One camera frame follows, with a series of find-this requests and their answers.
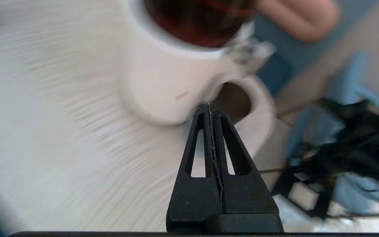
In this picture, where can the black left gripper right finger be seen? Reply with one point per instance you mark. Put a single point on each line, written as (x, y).
(245, 194)

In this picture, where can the light blue chair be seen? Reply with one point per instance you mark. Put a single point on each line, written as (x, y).
(350, 89)

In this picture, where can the teal upholstered bench sofa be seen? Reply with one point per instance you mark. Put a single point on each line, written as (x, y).
(281, 62)

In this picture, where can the metal dispenser tap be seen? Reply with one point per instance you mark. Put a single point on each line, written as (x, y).
(252, 52)

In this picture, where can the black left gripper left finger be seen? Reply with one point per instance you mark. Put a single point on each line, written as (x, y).
(192, 197)

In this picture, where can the white dispenser with dark tea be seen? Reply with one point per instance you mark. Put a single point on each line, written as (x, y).
(163, 79)

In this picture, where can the black cup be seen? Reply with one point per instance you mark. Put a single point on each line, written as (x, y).
(237, 102)

